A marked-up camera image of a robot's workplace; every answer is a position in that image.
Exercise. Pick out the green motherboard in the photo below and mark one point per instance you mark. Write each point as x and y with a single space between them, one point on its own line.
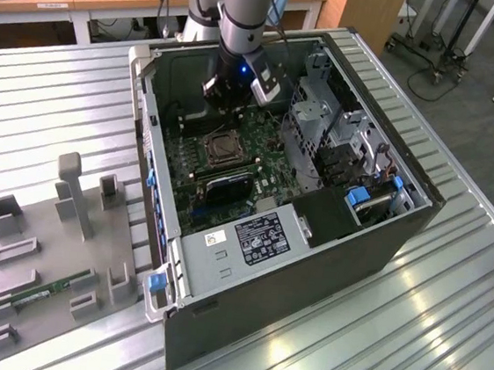
272 152

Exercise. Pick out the grey power supply unit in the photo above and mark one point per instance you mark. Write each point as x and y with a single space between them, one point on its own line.
212 261

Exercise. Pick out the green RAM stick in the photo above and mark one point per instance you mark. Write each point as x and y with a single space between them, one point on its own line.
36 294
224 173

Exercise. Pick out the blue drive latch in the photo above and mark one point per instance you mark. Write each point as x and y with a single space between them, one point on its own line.
357 196

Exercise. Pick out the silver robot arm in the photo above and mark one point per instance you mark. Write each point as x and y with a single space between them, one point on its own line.
243 12

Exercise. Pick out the grey parts rack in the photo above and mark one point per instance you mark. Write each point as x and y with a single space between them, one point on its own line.
66 263

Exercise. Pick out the metal drive cage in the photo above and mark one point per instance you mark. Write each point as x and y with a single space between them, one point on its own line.
310 112

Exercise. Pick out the metal locking lever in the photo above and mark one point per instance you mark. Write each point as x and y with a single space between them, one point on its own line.
220 128

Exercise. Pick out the CPU socket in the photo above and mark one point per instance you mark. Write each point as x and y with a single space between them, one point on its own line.
228 163

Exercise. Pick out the wooden cabinet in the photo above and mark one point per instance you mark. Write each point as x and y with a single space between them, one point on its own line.
371 12

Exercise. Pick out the black wheeled stand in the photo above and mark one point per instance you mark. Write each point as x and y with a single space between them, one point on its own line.
450 62

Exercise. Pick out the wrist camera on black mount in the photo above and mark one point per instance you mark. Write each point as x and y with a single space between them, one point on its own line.
265 93

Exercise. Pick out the small blue clip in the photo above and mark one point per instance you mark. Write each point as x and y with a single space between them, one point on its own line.
397 182
150 177

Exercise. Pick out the silver CPU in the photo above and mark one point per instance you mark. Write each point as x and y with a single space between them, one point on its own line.
225 148

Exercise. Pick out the black PC case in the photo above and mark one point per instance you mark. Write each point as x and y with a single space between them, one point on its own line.
282 312

